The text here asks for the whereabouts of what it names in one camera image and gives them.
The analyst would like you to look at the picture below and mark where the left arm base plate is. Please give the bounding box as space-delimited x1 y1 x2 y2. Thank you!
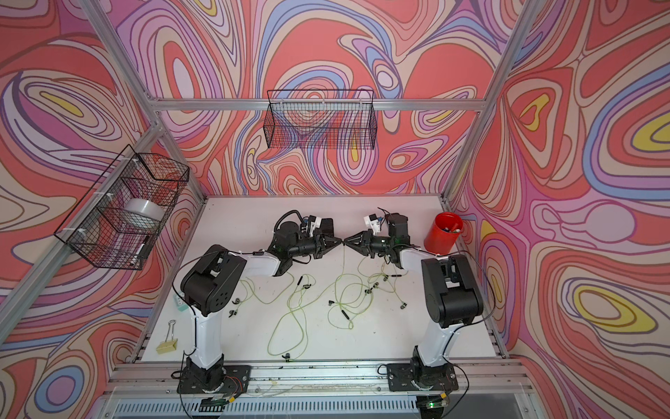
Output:
177 365 251 396

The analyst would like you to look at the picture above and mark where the white tape roll in basket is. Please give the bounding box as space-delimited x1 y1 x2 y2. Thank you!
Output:
122 198 165 230

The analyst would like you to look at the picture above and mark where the black wire basket on back wall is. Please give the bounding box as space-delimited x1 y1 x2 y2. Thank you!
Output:
263 88 378 151

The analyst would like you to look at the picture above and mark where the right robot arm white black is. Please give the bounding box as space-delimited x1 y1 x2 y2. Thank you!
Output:
344 212 484 391

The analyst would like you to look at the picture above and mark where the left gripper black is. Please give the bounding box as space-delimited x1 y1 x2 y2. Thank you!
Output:
286 232 341 261

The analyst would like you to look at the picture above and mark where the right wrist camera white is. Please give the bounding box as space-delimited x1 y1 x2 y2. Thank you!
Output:
364 214 383 235

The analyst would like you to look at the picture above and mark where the black wire basket on wall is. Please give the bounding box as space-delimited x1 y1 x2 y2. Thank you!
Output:
53 146 190 271
263 88 378 151

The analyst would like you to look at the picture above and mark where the small teal alarm clock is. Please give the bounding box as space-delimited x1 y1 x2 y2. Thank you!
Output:
174 295 189 313

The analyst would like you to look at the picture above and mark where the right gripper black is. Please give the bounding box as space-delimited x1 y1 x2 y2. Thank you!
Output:
344 229 394 258

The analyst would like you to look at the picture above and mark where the yellow binder clip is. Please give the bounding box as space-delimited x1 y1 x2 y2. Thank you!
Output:
156 319 178 354

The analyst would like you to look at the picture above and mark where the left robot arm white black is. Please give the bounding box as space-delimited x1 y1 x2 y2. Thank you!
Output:
178 209 342 394

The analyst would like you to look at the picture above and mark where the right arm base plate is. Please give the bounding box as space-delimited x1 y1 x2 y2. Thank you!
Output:
386 363 459 394

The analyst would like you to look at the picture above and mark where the black wire basket on left wall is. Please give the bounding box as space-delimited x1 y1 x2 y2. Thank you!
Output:
53 146 190 271

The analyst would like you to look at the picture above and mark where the red cylindrical cup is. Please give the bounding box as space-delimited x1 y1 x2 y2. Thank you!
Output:
423 212 463 255

